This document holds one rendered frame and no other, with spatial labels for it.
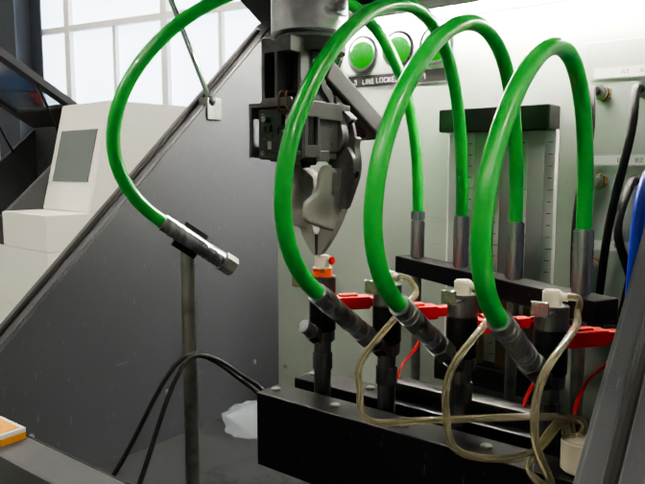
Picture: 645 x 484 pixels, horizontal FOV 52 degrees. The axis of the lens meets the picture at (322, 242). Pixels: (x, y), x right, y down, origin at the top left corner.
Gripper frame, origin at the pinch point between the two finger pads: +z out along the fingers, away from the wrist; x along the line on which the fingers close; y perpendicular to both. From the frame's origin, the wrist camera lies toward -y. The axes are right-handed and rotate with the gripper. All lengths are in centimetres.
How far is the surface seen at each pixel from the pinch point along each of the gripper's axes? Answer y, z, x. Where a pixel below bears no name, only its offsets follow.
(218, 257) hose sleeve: 5.0, 2.0, -10.4
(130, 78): 12.9, -16.5, -14.1
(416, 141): -18.9, -10.9, 0.2
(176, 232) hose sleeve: 9.1, -0.9, -12.3
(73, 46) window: -311, -121, -538
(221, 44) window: -336, -108, -365
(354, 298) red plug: -2.2, 6.0, 2.6
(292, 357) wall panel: -28.1, 24.0, -28.0
